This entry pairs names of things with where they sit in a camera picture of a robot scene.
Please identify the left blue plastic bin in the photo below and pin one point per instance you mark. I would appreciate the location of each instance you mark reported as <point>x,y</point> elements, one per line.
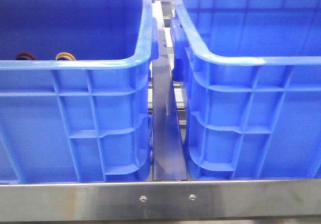
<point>83,120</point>

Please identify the blue plastic bin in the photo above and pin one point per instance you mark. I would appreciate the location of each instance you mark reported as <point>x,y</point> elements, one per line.
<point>83,120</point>
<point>252,88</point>

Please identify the steel divider rail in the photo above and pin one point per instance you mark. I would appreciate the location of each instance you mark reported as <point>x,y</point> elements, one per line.
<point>168,157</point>

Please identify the yellow mushroom push button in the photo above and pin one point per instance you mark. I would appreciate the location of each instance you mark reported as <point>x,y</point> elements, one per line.
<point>65,56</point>

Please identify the steel front rail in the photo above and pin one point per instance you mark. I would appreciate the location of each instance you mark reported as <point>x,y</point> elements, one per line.
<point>160,200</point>

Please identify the right blue plastic bin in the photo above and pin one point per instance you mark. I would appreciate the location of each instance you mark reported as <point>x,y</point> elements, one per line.
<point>252,88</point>

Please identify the red mushroom push button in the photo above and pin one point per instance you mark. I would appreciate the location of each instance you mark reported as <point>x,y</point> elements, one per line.
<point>25,56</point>

